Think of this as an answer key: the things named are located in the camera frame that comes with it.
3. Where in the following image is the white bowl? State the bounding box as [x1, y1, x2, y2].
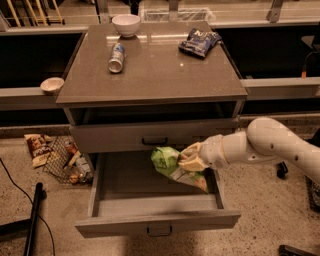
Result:
[112, 14, 141, 37]

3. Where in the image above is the clear plastic bin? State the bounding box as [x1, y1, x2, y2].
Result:
[140, 7, 216, 23]

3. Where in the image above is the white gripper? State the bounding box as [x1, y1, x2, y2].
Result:
[178, 135, 229, 172]

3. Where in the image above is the brown snack bag on floor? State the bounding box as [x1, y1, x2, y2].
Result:
[24, 134, 53, 168]

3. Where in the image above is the black stand leg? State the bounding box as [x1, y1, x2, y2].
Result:
[0, 182, 45, 256]
[277, 162, 288, 179]

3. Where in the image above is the dark blue chip bag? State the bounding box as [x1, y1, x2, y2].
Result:
[178, 28, 222, 58]

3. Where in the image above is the open grey middle drawer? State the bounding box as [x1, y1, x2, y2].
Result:
[75, 151, 241, 238]

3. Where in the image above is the black stand leg left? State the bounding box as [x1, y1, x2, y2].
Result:
[0, 182, 45, 256]

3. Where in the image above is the black cable on floor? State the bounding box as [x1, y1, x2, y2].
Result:
[0, 156, 56, 256]

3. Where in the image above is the grey drawer cabinet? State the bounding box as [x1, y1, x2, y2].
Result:
[56, 22, 247, 126]

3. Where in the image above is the closed grey top drawer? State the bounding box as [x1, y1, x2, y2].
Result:
[70, 119, 238, 153]

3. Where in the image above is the silver blue soda can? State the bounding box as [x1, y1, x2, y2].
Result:
[108, 43, 125, 73]

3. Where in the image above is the black stand leg right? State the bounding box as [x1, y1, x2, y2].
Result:
[277, 162, 288, 179]

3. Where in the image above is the dark basket at right edge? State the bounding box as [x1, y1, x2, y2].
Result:
[306, 178, 320, 213]

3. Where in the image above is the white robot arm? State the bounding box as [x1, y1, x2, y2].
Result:
[178, 117, 320, 184]

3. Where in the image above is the wire mesh basket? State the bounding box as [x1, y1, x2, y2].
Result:
[43, 136, 93, 185]

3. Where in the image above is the green rice chip bag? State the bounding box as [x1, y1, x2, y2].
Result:
[151, 147, 209, 193]

